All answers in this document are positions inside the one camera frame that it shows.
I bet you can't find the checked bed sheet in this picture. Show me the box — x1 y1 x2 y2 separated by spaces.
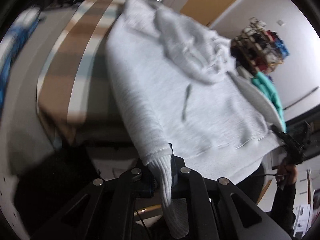
36 0 129 149

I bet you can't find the light grey hoodie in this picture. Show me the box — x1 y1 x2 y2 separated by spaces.
106 0 282 239

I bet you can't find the person's right hand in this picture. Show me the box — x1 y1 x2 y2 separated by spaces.
276 157 298 185

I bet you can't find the bamboo shoe rack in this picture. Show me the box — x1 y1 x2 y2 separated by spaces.
231 17 290 74

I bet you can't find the teal fleece garment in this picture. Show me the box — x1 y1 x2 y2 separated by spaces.
251 72 287 133

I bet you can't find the blue plaid cloth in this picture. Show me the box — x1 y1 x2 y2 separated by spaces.
1 7 41 111

